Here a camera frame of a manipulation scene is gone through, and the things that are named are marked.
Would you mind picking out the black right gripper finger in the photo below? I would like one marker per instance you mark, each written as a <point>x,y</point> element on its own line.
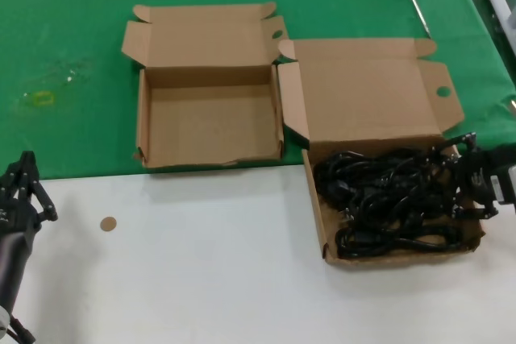
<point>479,212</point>
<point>467,142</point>

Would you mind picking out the green table cloth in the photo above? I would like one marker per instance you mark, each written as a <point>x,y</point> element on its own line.
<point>60,17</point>

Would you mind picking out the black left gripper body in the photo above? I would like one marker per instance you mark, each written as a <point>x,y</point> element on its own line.
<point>18,217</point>

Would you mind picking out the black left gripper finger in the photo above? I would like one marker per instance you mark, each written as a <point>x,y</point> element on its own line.
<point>38,191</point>
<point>14,179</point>

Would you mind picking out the white table cover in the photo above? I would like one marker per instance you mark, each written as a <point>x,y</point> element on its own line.
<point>201,279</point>

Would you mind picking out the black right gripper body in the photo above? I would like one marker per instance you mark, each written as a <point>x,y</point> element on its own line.
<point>481,176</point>

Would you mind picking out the metal cloth clamp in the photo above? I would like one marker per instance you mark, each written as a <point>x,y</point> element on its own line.
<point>513,104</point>

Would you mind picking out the white flat strip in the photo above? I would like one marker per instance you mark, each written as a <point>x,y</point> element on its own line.
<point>498,1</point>

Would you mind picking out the open brown cardboard box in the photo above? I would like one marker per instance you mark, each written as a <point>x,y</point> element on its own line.
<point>209,118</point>
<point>363,90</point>

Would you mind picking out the round cardboard disc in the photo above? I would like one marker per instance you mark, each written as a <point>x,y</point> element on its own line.
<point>108,223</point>

